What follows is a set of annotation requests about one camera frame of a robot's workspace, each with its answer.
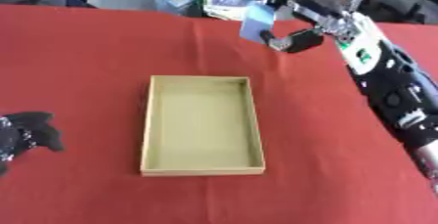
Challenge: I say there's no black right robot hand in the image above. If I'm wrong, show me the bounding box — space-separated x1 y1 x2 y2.
249 0 344 54

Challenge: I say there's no tan cardboard box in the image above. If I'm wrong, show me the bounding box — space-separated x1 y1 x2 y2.
138 74 267 177

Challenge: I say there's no white paper pile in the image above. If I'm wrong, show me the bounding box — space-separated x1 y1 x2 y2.
201 0 264 22

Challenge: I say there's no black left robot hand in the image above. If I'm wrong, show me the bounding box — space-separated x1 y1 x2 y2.
0 112 67 177

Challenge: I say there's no light blue box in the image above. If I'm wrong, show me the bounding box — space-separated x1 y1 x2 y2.
238 4 278 43

